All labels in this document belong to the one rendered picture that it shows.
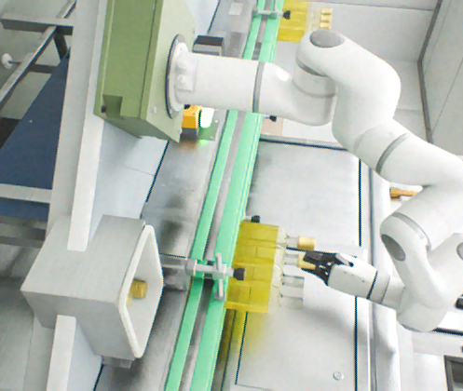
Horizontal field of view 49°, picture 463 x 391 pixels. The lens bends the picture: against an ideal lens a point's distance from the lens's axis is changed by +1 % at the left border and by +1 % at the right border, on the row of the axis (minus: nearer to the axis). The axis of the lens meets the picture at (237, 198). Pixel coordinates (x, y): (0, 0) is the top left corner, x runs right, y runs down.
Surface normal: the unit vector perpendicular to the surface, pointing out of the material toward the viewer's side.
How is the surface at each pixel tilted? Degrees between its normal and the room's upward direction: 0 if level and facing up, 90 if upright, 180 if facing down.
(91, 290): 90
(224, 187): 90
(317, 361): 90
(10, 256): 90
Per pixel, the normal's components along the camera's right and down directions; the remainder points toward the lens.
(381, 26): -0.16, 0.75
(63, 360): -0.09, -0.04
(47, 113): 0.01, -0.65
